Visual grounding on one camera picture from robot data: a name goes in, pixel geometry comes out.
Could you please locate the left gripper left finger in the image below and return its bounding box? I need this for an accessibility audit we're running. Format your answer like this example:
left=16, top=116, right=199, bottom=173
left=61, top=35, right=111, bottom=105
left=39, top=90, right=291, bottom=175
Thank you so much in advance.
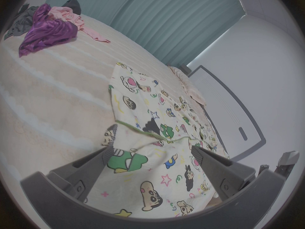
left=48, top=146, right=115, bottom=203

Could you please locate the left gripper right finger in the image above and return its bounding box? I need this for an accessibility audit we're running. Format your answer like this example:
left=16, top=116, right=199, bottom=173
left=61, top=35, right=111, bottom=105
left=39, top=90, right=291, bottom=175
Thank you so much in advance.
left=191, top=145, right=256, bottom=203

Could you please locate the white printed pyjama top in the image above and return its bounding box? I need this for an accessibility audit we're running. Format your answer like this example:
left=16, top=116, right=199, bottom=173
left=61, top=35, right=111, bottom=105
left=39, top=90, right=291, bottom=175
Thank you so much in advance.
left=85, top=62, right=230, bottom=218

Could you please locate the bed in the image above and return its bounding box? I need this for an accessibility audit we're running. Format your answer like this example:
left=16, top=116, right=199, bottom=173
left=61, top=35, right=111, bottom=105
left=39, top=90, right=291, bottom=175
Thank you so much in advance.
left=0, top=13, right=267, bottom=214

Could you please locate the pale pink pillow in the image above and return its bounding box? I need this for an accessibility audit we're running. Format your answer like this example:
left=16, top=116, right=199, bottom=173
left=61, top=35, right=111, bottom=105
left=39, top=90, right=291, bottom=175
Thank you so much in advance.
left=168, top=66, right=207, bottom=105

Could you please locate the purple garment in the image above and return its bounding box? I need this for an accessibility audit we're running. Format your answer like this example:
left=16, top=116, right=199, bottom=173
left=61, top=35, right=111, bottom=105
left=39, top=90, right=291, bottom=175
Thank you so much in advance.
left=19, top=4, right=78, bottom=58

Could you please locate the pink garment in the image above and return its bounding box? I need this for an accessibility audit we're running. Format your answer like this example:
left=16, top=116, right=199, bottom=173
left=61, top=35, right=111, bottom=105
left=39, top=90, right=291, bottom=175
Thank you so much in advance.
left=48, top=6, right=111, bottom=43

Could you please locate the dark grey garment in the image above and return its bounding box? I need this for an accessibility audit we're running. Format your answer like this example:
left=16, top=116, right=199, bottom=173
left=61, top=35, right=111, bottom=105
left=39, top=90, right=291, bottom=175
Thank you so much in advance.
left=3, top=6, right=40, bottom=41

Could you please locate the black garment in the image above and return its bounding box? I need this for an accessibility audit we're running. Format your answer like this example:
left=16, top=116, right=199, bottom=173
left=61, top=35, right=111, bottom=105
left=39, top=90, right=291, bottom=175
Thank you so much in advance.
left=61, top=0, right=82, bottom=15

